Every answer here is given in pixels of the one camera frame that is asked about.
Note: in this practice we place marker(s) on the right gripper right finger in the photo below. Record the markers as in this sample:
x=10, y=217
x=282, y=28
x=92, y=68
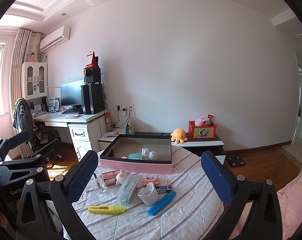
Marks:
x=264, y=217

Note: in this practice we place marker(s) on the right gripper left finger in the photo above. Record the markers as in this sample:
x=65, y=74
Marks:
x=34, y=220

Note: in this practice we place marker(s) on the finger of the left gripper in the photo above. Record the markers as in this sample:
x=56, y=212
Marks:
x=11, y=143

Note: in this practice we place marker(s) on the yellow highlighter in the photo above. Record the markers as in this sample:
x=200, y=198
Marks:
x=107, y=209

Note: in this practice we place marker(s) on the clear liquid bottle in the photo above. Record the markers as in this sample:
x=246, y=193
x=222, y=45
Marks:
x=99, y=185

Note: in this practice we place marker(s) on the rose gold jar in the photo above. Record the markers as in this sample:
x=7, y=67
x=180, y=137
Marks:
x=109, y=178

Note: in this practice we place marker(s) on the clear plastic pouch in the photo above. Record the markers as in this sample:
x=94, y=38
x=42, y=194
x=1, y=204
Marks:
x=127, y=190

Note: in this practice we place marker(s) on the white plug-in device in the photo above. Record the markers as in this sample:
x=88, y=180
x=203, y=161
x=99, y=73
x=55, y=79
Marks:
x=148, y=195

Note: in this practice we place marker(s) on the blue plastic case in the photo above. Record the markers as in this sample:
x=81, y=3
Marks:
x=162, y=203

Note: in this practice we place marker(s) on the small blue box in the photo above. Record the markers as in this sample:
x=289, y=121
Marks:
x=163, y=189

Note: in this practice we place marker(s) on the pink toy teeth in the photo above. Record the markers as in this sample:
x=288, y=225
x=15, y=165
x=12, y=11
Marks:
x=152, y=179

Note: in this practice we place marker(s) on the pink bed cover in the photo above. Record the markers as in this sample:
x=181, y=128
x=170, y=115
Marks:
x=290, y=201

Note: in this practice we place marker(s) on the black office chair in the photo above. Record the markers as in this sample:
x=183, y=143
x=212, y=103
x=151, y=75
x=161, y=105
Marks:
x=39, y=136

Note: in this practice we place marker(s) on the black floor scale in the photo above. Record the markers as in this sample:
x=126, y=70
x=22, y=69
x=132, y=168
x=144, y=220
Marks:
x=235, y=161

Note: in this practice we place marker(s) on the striped white tablecloth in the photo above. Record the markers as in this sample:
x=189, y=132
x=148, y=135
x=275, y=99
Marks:
x=180, y=205

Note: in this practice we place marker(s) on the white hutch cabinet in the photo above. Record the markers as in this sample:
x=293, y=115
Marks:
x=34, y=80

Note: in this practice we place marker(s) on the pink pig figurine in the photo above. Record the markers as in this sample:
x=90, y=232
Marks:
x=121, y=177

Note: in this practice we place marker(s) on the white desk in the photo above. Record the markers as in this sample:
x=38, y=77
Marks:
x=85, y=130

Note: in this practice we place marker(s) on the black computer monitor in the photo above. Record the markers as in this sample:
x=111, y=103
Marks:
x=70, y=93

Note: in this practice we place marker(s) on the white small nightstand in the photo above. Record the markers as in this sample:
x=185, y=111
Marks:
x=109, y=137

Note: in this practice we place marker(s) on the glass door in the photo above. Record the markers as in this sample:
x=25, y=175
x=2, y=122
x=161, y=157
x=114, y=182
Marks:
x=298, y=97

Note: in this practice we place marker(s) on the black white low cabinet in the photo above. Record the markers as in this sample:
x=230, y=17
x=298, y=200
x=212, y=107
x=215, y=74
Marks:
x=199, y=146

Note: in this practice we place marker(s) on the beige curtain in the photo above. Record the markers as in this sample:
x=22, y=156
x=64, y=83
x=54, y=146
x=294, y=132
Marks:
x=26, y=42

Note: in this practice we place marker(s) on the black computer tower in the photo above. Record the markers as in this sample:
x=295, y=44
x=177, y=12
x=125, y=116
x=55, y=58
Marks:
x=92, y=98

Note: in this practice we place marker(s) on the teal small case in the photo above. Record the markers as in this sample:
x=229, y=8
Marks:
x=136, y=156

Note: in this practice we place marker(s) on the red toy crate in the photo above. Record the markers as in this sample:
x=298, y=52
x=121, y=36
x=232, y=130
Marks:
x=198, y=132

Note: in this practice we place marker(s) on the pink storage box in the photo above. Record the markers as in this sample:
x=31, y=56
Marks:
x=115, y=156

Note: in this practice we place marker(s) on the black speaker box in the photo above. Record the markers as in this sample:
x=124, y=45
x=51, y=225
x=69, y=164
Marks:
x=92, y=75

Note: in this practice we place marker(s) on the white rabbit figurine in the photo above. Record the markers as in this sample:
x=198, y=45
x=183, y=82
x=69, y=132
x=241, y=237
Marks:
x=149, y=155

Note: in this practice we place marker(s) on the yellow octopus plush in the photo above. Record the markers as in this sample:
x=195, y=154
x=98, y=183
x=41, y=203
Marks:
x=178, y=136

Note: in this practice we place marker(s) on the red paper bag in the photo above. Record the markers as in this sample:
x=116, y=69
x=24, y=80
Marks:
x=91, y=60

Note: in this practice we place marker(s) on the white air conditioner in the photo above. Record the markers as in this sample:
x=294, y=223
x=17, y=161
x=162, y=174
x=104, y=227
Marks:
x=55, y=38

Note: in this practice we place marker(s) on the white wall socket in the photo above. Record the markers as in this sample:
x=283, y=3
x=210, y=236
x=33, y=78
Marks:
x=125, y=108

